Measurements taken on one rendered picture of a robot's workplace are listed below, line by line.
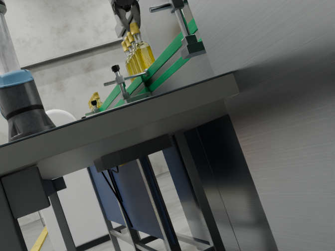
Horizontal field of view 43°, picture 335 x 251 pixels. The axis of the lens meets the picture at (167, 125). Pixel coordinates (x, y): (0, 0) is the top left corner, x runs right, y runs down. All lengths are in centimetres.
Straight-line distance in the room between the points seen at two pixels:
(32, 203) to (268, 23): 39
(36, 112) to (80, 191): 301
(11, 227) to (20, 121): 74
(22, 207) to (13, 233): 4
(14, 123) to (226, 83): 85
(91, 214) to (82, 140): 376
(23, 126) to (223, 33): 82
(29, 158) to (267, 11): 35
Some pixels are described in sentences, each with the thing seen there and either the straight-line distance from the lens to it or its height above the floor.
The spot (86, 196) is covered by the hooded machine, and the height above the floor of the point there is 49.
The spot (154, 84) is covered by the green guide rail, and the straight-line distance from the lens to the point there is 152.
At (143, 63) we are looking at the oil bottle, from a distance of 163.
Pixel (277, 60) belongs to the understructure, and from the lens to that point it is 54.
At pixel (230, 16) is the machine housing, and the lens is 61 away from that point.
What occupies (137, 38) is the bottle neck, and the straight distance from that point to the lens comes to 168.
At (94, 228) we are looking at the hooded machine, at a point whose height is 17.
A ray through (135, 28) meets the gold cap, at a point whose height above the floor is 115.
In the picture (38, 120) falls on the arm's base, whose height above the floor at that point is 88.
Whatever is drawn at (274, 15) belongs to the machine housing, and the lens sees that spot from 52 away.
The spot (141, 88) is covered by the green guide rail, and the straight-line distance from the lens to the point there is 161.
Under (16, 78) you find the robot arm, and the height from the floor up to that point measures 102.
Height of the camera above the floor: 68
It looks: 3 degrees up
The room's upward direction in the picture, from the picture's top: 20 degrees counter-clockwise
